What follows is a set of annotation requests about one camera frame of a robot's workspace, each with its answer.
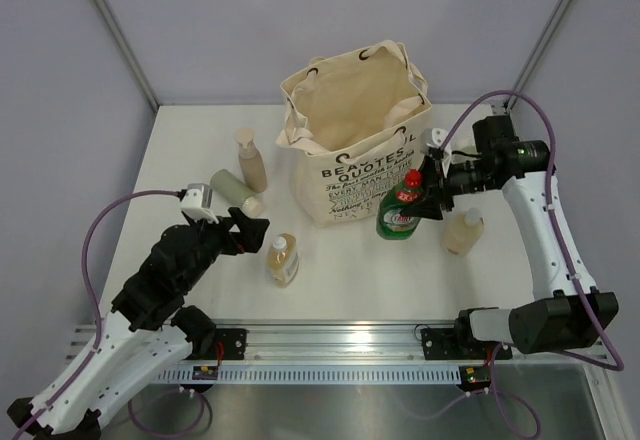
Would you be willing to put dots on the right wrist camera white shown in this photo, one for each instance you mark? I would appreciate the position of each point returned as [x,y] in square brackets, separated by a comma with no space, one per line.
[434,138]

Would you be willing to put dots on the aluminium mounting rail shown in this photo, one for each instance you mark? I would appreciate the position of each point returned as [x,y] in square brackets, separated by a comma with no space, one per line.
[337,343]

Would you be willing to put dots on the pale green round bottle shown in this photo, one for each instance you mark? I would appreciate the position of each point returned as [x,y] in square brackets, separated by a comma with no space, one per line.
[464,153]

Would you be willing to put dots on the aluminium frame post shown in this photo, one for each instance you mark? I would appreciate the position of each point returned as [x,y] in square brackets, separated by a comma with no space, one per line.
[117,36]
[548,33]

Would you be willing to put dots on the cream canvas tote bag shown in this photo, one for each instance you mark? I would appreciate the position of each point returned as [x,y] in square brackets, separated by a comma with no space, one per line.
[353,121]

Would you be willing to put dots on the right aluminium frame post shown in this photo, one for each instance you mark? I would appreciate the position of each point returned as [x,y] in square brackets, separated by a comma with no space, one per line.
[548,33]

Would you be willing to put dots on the green dish soap bottle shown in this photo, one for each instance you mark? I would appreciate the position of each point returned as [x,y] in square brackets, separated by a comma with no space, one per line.
[391,223]

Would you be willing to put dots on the beige pump bottle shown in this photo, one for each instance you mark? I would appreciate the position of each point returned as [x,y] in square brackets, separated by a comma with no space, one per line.
[250,160]

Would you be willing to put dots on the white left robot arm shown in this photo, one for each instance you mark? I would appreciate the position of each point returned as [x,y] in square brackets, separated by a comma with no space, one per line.
[109,371]

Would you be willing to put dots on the pale green lotion tube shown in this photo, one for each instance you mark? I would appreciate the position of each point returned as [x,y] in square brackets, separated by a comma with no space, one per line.
[236,193]

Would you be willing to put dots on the left aluminium frame post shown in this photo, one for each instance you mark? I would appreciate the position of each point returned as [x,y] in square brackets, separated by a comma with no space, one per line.
[117,36]

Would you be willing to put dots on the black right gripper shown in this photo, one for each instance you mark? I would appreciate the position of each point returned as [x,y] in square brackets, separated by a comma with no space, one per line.
[433,182]

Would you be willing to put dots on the white slotted cable duct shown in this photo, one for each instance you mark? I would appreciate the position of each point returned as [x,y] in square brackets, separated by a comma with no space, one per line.
[418,374]

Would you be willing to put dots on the clear amber soap bottle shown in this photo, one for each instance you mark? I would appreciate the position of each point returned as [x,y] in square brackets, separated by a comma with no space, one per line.
[283,259]

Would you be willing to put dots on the cream pump lotion bottle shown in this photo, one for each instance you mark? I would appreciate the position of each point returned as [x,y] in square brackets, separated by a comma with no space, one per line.
[462,231]

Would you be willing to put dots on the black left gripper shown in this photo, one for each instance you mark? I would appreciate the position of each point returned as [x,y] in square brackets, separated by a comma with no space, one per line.
[248,240]

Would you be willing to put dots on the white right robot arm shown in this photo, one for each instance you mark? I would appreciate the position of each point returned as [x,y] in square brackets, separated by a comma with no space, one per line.
[568,311]

